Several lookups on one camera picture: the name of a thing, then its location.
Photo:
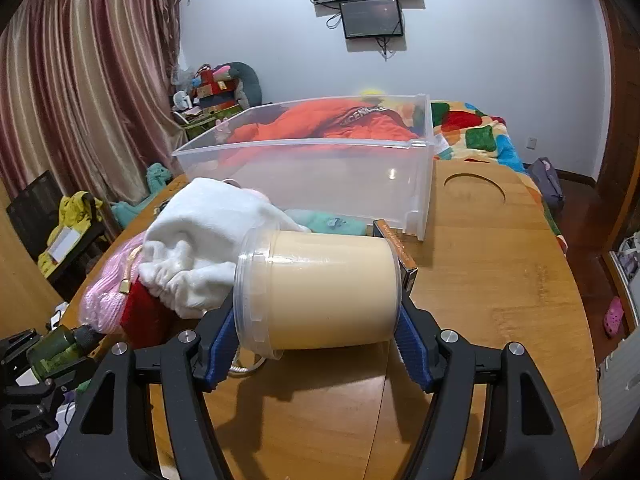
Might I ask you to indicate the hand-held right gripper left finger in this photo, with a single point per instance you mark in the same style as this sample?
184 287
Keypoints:
222 341

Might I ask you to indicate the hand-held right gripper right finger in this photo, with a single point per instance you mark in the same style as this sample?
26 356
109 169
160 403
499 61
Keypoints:
412 350

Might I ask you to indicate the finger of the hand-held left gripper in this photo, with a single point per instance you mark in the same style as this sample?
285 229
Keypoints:
25 405
15 345

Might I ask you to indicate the dark green bottle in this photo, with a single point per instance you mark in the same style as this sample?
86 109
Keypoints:
55 352

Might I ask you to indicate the clear plastic storage bin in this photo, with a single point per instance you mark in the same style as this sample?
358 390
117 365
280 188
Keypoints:
325 180

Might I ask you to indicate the red velvet pouch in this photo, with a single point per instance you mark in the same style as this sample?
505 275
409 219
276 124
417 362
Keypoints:
145 315

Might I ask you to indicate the small brown box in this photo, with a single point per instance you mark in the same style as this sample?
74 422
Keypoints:
395 242

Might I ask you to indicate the white cloth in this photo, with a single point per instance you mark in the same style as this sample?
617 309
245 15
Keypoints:
200 230

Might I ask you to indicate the pink knitted bag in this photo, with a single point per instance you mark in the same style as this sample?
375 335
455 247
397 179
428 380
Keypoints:
112 285

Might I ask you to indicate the wooden desk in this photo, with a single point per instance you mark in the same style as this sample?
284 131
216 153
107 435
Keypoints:
500 270

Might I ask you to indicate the yellow cloth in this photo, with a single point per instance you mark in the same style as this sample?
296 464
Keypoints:
72 215

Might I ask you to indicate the black chair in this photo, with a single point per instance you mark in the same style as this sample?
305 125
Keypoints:
35 195

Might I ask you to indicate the teal cloth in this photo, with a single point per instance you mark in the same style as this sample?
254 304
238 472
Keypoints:
325 222

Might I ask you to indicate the green dinosaur plush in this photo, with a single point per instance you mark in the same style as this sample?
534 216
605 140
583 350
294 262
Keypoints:
150 185

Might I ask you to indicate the pink shoe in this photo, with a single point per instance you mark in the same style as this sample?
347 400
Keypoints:
614 317

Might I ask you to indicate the purple bag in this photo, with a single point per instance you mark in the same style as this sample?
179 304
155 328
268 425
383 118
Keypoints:
547 182

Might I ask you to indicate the green patterned box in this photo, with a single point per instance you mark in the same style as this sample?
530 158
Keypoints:
200 120

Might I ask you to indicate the colourful patchwork blanket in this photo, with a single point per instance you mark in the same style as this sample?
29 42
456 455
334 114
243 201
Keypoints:
475 130

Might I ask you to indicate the orange puffer jacket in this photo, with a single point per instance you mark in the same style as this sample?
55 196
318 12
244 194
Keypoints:
310 120

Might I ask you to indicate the pile of colourful toys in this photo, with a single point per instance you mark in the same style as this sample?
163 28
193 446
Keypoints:
210 82

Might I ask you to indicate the grey plush cushion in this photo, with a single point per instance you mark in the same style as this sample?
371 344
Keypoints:
247 82

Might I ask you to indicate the yellow plush item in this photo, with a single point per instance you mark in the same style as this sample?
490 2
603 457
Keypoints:
372 92

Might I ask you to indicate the striped pink curtain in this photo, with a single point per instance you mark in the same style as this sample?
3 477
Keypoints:
75 85

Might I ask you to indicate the wooden door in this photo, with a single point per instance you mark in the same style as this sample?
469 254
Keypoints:
620 110

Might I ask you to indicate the wall socket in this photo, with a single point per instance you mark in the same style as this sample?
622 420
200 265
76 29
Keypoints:
531 142

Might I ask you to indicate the small wall monitor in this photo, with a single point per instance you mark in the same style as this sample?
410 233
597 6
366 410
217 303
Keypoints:
372 17

